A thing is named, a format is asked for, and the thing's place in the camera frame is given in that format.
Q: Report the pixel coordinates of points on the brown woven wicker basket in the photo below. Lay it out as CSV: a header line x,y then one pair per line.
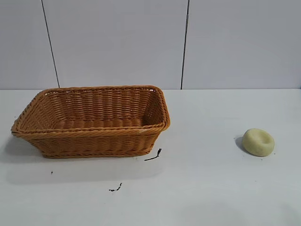
x,y
94,139

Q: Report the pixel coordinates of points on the pale yellow egg yolk pastry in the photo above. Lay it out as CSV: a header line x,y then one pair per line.
x,y
257,142

